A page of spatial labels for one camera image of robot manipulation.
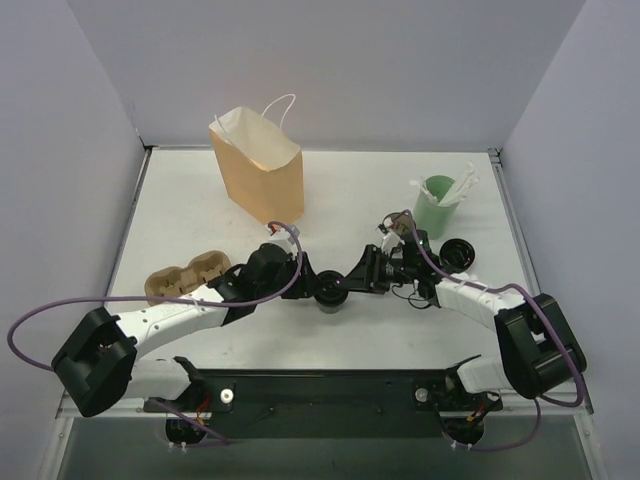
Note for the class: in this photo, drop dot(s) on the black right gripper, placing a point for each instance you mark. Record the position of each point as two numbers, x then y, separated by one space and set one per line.
376 270

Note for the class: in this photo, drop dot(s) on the brown paper bag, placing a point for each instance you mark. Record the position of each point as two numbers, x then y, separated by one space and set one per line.
262 169

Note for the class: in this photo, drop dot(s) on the green plastic straw holder cup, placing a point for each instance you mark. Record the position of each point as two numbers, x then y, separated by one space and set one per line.
434 220

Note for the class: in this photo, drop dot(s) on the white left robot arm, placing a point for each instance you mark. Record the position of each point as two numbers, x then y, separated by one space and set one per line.
105 358

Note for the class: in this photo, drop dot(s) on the brown pulp cup carrier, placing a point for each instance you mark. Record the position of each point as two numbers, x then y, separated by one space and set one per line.
175 281

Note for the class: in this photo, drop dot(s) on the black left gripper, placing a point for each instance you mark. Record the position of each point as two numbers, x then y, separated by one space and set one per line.
306 278

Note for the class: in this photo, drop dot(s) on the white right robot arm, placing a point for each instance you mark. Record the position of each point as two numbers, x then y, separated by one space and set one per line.
538 350

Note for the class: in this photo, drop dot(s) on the black paper coffee cup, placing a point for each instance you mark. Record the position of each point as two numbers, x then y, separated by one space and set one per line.
329 308

